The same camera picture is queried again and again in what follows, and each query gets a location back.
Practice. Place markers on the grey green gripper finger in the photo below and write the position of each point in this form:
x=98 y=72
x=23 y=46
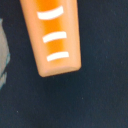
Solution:
x=4 y=55

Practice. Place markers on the yellow toy bread loaf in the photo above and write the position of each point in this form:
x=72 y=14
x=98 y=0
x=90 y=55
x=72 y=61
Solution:
x=54 y=34

